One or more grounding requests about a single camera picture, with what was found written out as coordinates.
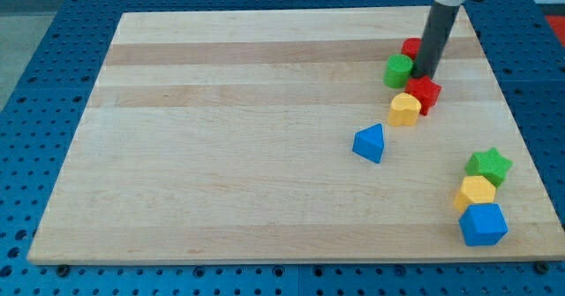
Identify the green circle block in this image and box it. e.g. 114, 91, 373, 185
383, 54, 413, 88

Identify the red circle block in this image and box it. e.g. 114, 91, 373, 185
401, 37, 421, 61

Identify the wooden board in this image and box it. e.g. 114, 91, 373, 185
27, 6, 564, 265

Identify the blue triangle block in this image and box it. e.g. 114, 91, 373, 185
352, 123, 385, 163

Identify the yellow heart block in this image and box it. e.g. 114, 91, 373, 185
387, 93, 422, 126

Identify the red star block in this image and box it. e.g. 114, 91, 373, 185
405, 76, 442, 116

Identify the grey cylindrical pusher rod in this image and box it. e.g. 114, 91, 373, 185
411, 2, 460, 79

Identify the yellow hexagon block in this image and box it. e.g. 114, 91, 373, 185
453, 176, 496, 213

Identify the green star block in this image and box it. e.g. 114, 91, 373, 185
464, 148, 513, 188

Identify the blue cube block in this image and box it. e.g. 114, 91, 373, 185
459, 203, 509, 247

